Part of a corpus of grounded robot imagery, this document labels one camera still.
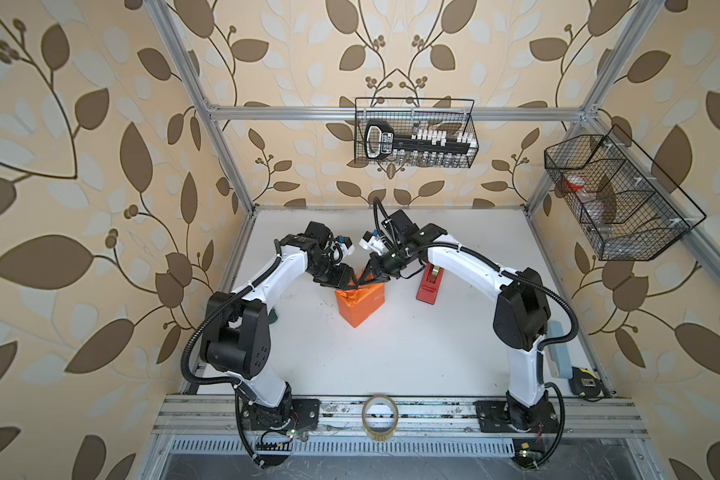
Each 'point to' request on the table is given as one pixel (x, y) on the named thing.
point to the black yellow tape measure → (584, 383)
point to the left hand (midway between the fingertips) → (350, 281)
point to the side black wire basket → (627, 207)
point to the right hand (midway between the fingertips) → (360, 284)
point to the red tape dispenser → (430, 283)
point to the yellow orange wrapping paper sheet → (361, 301)
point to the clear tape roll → (375, 435)
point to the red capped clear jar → (574, 182)
